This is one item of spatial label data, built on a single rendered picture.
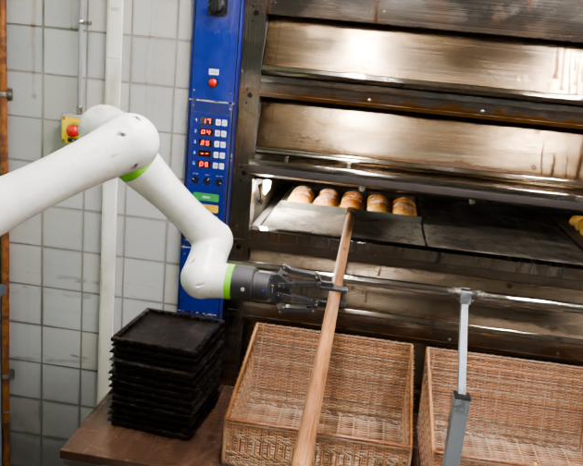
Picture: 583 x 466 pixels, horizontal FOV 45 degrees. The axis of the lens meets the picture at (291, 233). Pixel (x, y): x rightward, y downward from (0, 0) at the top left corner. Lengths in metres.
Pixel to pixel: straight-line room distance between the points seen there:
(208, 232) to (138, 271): 0.75
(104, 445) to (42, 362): 0.66
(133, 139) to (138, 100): 0.94
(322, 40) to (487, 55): 0.52
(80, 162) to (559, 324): 1.67
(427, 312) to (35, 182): 1.44
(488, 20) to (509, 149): 0.41
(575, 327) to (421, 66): 1.01
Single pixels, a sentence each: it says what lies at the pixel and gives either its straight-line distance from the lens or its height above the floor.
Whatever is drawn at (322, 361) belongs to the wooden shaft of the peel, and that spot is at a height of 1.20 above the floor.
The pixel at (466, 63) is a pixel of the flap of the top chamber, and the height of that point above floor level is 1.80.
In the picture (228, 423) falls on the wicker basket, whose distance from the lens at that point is 2.14.
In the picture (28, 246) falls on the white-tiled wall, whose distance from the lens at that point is 2.73.
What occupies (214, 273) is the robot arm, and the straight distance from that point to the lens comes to 1.81.
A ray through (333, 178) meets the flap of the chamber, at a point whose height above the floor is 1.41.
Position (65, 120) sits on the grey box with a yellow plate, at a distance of 2.49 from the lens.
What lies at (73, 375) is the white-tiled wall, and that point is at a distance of 2.83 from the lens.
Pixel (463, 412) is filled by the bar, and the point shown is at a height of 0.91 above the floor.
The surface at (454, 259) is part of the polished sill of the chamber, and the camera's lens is 2.43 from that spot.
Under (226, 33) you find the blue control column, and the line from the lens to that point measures 2.35.
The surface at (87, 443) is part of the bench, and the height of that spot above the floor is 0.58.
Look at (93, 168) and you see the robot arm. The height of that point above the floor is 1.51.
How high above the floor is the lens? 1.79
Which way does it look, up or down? 14 degrees down
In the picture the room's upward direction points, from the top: 5 degrees clockwise
